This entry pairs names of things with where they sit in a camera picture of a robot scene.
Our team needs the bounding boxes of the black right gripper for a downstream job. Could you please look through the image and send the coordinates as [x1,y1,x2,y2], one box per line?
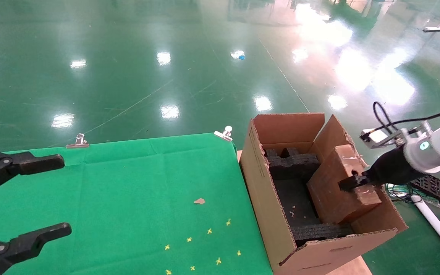
[338,146,426,192]

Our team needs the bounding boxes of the notched black foam block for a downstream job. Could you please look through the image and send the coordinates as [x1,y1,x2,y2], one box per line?
[264,147,322,181]

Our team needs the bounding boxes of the green table cloth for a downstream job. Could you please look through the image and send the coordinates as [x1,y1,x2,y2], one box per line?
[0,133,274,275]

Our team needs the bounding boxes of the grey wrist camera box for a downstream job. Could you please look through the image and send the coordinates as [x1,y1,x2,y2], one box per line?
[360,128,390,149]

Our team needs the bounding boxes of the black plastic grid tray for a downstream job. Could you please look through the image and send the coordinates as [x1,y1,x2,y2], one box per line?
[410,175,440,209]

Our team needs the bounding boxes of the flat black foam sheet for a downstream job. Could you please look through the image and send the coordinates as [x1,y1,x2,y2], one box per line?
[273,178,322,230]

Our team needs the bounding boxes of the tangled thin wires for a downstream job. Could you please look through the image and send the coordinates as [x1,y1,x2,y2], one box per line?
[386,183,423,203]

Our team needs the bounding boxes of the white pipe frame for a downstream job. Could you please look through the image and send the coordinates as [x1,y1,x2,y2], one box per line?
[411,195,440,266]

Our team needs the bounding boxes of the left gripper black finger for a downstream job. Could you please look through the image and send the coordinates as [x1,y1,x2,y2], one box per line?
[0,150,66,199]
[0,223,72,275]

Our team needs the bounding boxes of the large open cardboard carton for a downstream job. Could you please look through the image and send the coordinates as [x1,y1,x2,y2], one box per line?
[239,112,409,275]

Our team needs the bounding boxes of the small brown cardboard box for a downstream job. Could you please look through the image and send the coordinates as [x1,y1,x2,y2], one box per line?
[306,144,383,225]

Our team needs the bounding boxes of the silver camera mount bracket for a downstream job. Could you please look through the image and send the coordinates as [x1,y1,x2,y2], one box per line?
[386,121,432,147]

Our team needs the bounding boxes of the silver metal binder clip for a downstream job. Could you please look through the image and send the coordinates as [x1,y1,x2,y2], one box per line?
[214,126,233,142]
[66,133,90,149]

